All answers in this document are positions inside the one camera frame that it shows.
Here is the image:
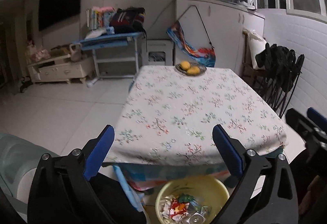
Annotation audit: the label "wooden chair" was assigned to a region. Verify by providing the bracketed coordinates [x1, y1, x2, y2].
[241, 30, 265, 85]

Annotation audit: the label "cream tv stand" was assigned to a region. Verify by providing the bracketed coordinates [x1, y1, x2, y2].
[27, 54, 95, 83]

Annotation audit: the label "woven wire fruit basket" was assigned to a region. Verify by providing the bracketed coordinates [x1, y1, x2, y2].
[175, 61, 207, 76]

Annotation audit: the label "red white snack wrapper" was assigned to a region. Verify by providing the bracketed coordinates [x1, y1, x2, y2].
[161, 197, 189, 222]

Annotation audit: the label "black folding chairs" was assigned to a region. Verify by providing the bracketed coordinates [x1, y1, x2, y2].
[255, 65, 306, 118]

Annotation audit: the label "floral tablecloth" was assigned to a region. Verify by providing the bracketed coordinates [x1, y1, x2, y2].
[106, 66, 287, 166]

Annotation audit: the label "black jacket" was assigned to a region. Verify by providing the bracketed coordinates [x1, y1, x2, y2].
[255, 43, 305, 81]

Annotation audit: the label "checkered under tablecloth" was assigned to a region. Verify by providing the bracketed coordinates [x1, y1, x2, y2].
[115, 162, 230, 193]

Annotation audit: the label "green cloth toy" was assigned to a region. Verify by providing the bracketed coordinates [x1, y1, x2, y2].
[178, 194, 195, 204]

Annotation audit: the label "yellow mango far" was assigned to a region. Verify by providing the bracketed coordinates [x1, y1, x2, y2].
[179, 61, 191, 71]

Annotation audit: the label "yellow plastic trash basin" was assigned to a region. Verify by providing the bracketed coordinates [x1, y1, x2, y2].
[155, 176, 230, 223]

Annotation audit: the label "white cushion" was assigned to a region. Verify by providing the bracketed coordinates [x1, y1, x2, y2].
[243, 29, 267, 70]

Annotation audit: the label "black wall television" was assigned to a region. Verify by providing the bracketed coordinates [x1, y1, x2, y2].
[38, 0, 81, 31]

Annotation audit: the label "dark striped backpack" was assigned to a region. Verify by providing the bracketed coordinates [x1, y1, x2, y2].
[110, 7, 146, 34]

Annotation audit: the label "blue study desk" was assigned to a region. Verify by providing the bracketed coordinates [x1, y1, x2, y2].
[70, 32, 147, 88]

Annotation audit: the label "colourful hanging bag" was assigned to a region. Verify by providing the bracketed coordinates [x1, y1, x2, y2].
[166, 21, 216, 67]

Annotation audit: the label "pink kettlebell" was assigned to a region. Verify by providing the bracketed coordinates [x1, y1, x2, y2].
[69, 43, 82, 62]

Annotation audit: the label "yellow mango near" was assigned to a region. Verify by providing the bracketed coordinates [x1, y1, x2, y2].
[186, 66, 201, 75]

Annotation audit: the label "yellow mango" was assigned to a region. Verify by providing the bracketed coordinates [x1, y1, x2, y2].
[186, 66, 201, 75]
[179, 61, 191, 71]

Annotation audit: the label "teal plastic stool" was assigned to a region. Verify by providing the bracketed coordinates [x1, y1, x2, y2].
[0, 133, 58, 204]

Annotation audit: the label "row of books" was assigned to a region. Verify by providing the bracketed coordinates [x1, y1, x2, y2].
[85, 7, 115, 30]

